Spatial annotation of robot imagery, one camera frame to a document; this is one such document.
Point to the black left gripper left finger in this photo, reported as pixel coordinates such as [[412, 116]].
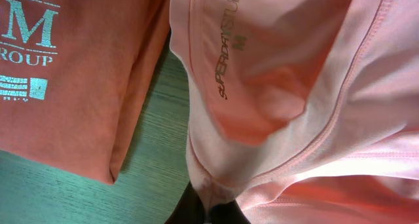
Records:
[[189, 209]]

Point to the salmon pink printed t-shirt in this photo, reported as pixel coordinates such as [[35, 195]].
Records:
[[303, 111]]

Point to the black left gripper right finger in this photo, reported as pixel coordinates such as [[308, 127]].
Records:
[[229, 213]]

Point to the folded red printed t-shirt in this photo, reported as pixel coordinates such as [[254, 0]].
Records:
[[74, 76]]

